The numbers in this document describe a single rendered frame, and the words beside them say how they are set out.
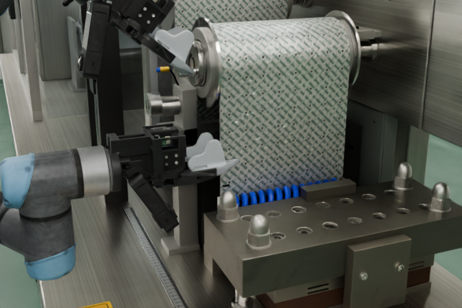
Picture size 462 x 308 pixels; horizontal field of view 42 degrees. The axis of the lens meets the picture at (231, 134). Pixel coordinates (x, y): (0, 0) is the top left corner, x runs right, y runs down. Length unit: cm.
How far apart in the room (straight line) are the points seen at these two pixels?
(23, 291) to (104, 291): 179
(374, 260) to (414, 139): 49
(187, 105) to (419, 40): 40
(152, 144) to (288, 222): 24
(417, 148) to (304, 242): 55
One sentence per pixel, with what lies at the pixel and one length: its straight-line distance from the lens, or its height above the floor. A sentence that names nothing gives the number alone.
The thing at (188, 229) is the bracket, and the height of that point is 94.
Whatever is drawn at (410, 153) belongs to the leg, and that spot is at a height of 100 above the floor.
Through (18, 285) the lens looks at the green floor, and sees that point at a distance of 286.
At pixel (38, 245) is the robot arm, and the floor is 102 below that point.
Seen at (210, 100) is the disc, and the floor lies 119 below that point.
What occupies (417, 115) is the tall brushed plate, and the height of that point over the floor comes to 116.
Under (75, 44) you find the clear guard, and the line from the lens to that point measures 194.
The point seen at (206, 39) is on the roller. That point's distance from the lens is 95.
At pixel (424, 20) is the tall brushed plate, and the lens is 103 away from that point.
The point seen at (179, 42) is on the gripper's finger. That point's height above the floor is 129.
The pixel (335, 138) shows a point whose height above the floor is 111.
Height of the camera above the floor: 145
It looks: 18 degrees down
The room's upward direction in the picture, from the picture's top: straight up
